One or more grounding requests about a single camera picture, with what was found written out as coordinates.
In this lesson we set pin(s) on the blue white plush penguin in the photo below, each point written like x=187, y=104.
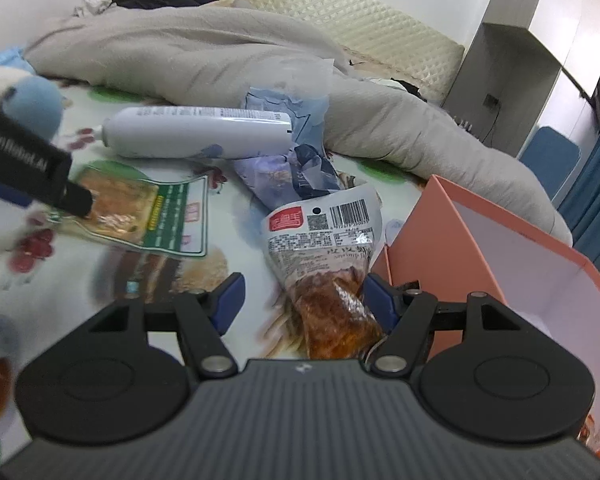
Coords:
x=30, y=105

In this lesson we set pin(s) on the clear barcode snack packet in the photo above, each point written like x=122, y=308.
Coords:
x=325, y=260

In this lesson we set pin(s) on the pile of snack packets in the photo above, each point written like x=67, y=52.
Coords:
x=130, y=285

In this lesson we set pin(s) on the grey duvet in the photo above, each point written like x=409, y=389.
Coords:
x=205, y=55

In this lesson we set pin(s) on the dark blue snack packet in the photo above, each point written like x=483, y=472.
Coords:
x=305, y=175

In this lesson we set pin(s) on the blue covered chair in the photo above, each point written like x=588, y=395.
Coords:
x=550, y=157

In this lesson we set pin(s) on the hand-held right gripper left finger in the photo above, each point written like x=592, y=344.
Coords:
x=230, y=295

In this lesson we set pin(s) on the blue curtain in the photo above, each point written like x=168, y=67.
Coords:
x=592, y=195

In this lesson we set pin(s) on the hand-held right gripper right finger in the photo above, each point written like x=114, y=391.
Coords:
x=380, y=300

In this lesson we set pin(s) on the white wardrobe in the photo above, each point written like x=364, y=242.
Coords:
x=530, y=35

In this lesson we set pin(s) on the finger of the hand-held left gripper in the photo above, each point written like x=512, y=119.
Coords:
x=77, y=199

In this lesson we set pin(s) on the green snack packet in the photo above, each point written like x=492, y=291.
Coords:
x=145, y=205

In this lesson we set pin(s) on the white tube bottle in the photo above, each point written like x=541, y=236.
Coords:
x=195, y=130

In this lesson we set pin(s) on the black wall socket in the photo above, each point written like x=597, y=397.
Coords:
x=491, y=100

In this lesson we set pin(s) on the row of small bottles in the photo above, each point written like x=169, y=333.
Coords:
x=465, y=124

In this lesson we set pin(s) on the cream quilted headboard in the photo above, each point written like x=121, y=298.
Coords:
x=330, y=15

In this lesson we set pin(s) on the black garment on pillow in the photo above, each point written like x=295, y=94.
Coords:
x=410, y=87

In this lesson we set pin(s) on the pink cardboard box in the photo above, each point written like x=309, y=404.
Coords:
x=530, y=270

